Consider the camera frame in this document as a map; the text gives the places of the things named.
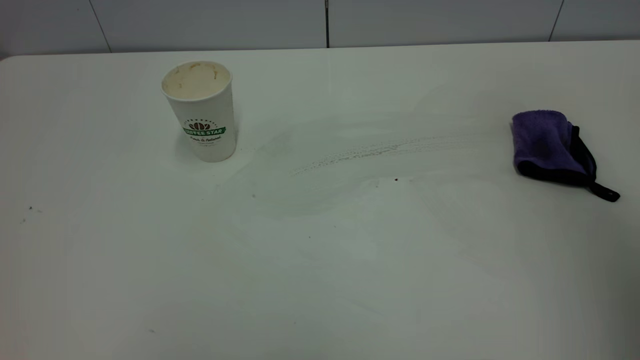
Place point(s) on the white paper coffee cup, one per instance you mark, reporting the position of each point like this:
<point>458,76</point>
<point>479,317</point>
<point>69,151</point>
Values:
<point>205,112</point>

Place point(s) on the purple cloth with black trim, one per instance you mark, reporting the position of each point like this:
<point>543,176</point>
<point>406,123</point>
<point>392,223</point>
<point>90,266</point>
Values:
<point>545,142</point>

